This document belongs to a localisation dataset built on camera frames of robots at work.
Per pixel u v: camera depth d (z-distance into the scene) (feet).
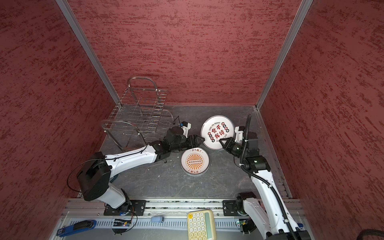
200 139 2.55
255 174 1.64
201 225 2.24
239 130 2.32
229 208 2.42
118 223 2.38
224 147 2.24
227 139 2.39
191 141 2.28
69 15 2.42
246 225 2.36
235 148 2.14
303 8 2.33
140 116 3.40
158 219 2.23
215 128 2.65
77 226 2.16
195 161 2.87
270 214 1.38
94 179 1.42
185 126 2.47
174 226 2.53
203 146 2.52
